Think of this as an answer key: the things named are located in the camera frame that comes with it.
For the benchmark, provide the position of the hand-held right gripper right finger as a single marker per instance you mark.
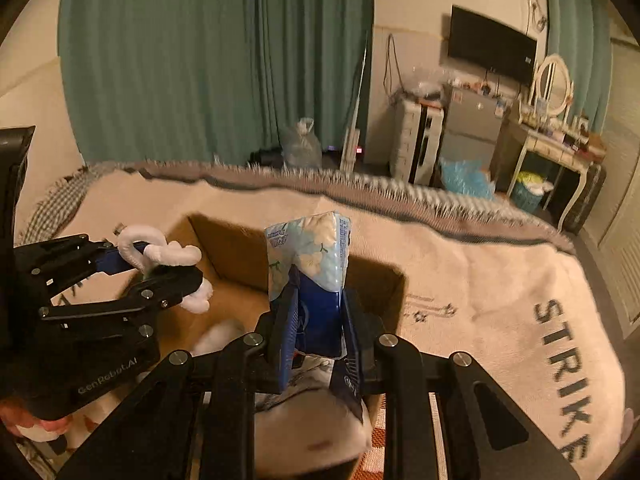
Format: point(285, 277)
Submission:
point(351, 345)

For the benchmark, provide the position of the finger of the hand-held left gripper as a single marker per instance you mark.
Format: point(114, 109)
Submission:
point(172, 280)
point(116, 262)

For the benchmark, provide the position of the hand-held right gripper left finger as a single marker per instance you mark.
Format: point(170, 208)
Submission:
point(284, 331)

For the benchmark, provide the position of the white twisted soft cloth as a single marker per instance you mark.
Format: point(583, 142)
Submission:
point(150, 245)

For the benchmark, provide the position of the brown cardboard box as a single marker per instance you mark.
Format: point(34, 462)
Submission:
point(235, 260)

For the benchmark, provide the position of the blue floral tissue packet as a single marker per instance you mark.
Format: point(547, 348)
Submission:
point(311, 247)

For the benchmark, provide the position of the person's left hand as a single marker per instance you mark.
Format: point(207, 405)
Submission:
point(37, 426)

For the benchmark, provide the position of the white fluffy plush item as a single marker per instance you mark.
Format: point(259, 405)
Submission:
point(220, 335)

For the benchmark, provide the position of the orange checked cloth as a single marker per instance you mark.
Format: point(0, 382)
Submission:
point(377, 447)

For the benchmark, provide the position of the beige lettered blanket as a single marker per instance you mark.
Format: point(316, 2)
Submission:
point(500, 280)

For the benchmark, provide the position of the grey plastic bag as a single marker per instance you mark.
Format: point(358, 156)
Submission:
point(300, 147)

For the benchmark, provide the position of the blue plastic bag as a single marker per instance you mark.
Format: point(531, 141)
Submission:
point(465, 177)

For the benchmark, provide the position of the white stick vacuum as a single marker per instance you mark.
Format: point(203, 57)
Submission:
point(352, 135)

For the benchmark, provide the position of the white drawer cabinet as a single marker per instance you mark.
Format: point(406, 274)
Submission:
point(412, 140)

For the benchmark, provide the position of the wide green curtain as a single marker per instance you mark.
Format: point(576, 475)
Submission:
point(200, 60)

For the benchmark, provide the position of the teal waste bin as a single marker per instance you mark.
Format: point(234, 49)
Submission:
point(530, 192)

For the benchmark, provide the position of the grey small refrigerator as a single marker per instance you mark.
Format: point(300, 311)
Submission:
point(472, 120)

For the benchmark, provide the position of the clear plastic bag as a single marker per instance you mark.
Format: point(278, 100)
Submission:
point(422, 82)

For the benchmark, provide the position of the white vanity table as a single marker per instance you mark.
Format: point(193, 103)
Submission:
point(542, 145)

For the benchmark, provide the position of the dark suitcase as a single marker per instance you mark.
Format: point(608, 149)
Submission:
point(592, 195)

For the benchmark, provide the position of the white louvred wardrobe door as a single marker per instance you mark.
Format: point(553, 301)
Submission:
point(622, 210)

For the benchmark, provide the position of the white oval vanity mirror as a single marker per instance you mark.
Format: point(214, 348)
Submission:
point(552, 82)

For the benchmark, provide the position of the narrow green curtain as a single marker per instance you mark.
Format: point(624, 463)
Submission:
point(575, 45)

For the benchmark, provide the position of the black wall television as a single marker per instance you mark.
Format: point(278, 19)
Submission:
point(492, 45)

